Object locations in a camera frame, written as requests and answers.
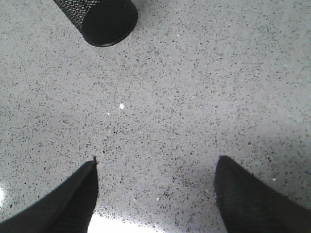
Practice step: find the black mesh pen bucket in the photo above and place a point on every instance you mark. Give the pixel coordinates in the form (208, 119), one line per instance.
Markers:
(102, 23)

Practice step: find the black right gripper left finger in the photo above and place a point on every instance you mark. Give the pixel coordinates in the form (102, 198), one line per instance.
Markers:
(67, 209)

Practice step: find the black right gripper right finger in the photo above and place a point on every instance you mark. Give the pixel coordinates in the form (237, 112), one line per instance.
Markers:
(247, 205)

